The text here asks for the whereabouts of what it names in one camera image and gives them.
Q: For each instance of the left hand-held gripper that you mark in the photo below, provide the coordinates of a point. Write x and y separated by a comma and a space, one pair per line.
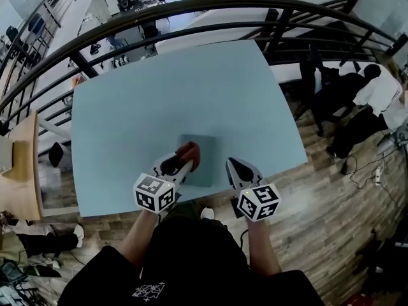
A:
150, 193

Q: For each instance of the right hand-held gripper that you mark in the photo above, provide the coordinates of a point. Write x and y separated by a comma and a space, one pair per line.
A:
259, 202

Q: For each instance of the red-brown sponge block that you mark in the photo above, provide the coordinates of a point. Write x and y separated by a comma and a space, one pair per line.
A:
189, 151

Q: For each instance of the grey-blue pad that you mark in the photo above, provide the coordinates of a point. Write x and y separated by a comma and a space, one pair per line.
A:
205, 161

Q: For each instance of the person's left forearm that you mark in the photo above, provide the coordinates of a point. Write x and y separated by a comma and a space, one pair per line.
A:
138, 237

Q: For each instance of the person's right forearm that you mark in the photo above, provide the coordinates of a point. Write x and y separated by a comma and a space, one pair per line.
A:
263, 247

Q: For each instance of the person's dark olive trousers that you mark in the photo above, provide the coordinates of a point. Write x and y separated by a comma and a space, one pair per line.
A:
188, 210

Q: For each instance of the person's white shoe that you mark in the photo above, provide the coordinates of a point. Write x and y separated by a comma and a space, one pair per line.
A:
207, 214

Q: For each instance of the person's black t-shirt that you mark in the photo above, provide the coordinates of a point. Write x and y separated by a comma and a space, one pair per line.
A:
191, 266

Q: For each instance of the black power adapter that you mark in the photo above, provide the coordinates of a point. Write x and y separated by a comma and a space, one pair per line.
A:
344, 168

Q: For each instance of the grey waste bin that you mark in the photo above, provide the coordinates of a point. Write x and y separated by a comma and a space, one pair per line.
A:
56, 155

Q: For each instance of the black desk chair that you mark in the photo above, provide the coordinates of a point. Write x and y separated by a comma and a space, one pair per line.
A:
331, 88

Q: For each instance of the white power strip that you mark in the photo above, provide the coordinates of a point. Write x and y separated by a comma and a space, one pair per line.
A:
378, 176

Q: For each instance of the black office chair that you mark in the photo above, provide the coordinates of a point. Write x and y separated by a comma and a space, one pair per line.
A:
149, 32

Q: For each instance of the light wooden desk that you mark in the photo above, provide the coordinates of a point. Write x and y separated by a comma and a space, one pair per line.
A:
25, 171

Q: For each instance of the white block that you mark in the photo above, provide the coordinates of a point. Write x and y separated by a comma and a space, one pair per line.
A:
5, 155

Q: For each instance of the black floor equipment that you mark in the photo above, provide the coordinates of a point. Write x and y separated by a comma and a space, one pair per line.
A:
389, 260

